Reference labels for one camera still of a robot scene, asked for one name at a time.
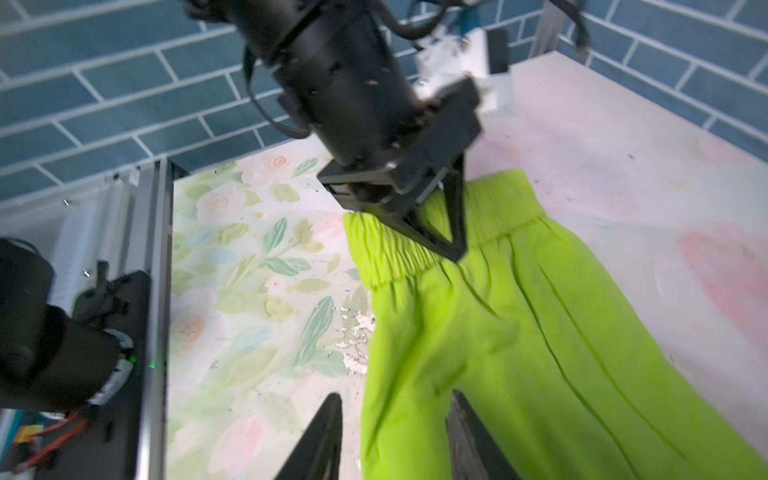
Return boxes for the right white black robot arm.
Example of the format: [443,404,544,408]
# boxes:
[1,237,522,479]

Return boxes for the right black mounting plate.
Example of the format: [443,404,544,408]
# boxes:
[35,271,151,479]

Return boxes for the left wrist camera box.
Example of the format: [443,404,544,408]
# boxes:
[414,28,514,113]

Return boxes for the lime green shorts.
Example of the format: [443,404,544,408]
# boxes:
[344,170,767,479]

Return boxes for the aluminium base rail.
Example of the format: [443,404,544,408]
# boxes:
[59,158,187,480]

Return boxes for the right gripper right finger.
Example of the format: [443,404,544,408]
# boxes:
[445,390,521,480]

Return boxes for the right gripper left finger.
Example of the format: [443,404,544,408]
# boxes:
[275,393,343,480]

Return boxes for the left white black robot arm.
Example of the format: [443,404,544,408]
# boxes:
[184,1,481,261]

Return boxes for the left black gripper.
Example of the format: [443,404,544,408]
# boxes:
[318,77,481,263]

